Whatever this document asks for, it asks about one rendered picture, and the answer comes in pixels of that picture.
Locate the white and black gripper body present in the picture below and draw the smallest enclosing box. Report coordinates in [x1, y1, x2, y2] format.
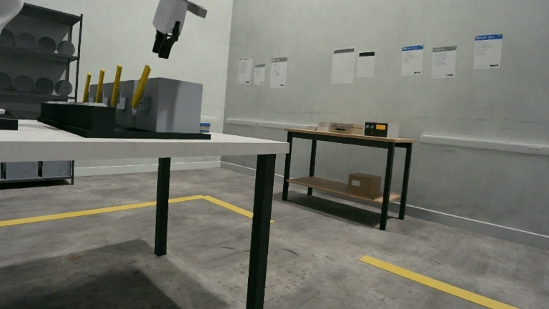
[153, 0, 188, 36]

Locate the small round tin with blue rim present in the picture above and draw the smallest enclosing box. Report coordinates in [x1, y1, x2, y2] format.
[200, 123, 210, 133]

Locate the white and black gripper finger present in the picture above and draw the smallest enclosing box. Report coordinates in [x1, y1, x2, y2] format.
[152, 29, 164, 54]
[158, 21, 179, 59]

